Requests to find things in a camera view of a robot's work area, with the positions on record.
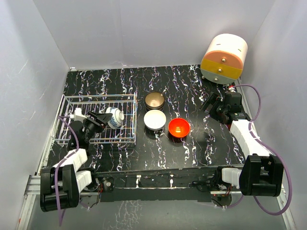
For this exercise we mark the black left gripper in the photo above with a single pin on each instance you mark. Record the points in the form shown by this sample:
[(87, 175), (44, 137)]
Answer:
[(100, 119)]

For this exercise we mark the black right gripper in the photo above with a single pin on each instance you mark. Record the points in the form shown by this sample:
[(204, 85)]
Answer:
[(211, 100)]

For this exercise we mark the blue floral porcelain bowl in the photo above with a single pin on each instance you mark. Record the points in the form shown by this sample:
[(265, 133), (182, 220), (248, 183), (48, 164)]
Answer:
[(117, 117)]

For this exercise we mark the white ceramic bowl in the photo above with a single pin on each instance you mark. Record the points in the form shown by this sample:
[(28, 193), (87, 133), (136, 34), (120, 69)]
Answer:
[(154, 120)]

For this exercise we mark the brown patterned ceramic bowl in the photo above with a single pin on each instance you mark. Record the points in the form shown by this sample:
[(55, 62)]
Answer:
[(154, 101)]

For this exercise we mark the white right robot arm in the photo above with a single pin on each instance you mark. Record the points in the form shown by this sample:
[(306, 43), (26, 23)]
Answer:
[(262, 172)]

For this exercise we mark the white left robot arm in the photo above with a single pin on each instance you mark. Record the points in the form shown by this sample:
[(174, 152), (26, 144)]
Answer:
[(61, 184)]

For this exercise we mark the orange plastic bowl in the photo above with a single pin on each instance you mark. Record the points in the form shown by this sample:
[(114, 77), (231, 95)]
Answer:
[(179, 127)]

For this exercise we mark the pastel round drawer cabinet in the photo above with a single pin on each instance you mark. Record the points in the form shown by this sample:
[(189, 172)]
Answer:
[(224, 59)]

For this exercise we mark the white wire dish rack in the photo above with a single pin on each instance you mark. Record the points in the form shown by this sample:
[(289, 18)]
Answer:
[(76, 107)]

